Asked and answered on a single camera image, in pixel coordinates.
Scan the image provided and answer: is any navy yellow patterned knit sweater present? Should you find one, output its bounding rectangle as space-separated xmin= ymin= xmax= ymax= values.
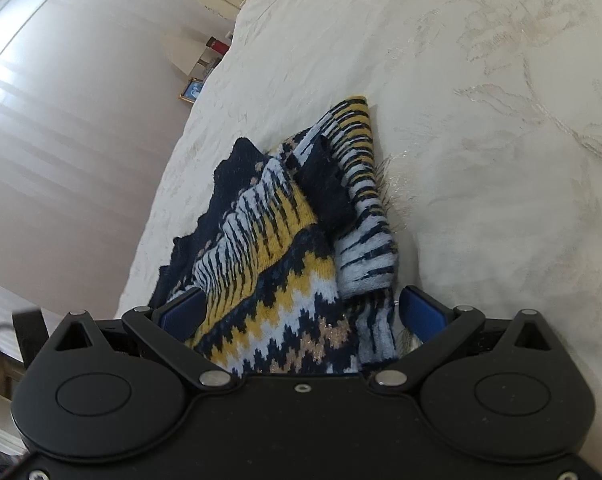
xmin=149 ymin=96 xmax=397 ymax=375

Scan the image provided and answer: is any gold framed photo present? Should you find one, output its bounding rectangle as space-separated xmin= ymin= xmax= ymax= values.
xmin=179 ymin=78 xmax=205 ymax=104

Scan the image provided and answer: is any cream embroidered bedspread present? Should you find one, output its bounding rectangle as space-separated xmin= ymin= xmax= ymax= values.
xmin=116 ymin=0 xmax=602 ymax=401

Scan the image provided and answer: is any white table lamp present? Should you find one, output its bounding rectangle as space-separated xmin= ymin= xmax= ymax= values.
xmin=161 ymin=35 xmax=207 ymax=75

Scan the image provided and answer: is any red cylindrical bottle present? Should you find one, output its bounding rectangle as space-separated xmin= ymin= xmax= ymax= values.
xmin=205 ymin=37 xmax=229 ymax=55

